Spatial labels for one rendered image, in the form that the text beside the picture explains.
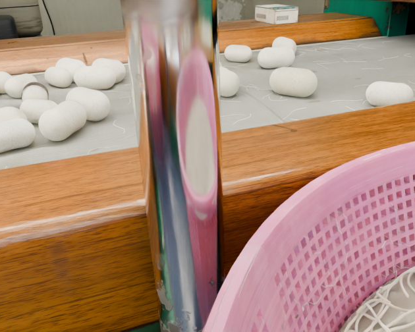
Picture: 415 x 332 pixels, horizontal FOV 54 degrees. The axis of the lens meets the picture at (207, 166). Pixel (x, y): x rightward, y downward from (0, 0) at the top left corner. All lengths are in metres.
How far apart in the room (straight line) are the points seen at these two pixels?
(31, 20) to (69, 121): 0.97
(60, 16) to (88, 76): 2.02
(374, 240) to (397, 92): 0.16
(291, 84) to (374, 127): 0.13
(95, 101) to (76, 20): 2.12
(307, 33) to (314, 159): 0.42
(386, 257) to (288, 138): 0.06
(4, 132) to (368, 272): 0.20
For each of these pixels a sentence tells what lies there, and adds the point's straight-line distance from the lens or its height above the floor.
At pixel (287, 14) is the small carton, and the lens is 0.58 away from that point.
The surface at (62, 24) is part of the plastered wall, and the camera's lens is 2.40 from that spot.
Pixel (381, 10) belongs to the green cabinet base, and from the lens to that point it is 0.65.
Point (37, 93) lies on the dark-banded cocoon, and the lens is 0.34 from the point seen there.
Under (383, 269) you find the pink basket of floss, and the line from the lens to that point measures 0.17.
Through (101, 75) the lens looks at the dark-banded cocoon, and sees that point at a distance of 0.37.
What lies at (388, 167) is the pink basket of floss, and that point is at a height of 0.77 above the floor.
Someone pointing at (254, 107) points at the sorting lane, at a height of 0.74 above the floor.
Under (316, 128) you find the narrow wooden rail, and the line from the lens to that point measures 0.20.
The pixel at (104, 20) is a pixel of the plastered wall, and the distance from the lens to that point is 2.43.
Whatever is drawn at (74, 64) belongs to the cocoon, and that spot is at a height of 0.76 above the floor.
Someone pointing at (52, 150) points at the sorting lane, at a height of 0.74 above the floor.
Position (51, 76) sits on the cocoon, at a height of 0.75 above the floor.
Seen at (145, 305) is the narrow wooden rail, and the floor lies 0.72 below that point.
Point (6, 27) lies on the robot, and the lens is 1.07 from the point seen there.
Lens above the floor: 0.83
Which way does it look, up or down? 26 degrees down
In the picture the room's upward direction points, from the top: 2 degrees counter-clockwise
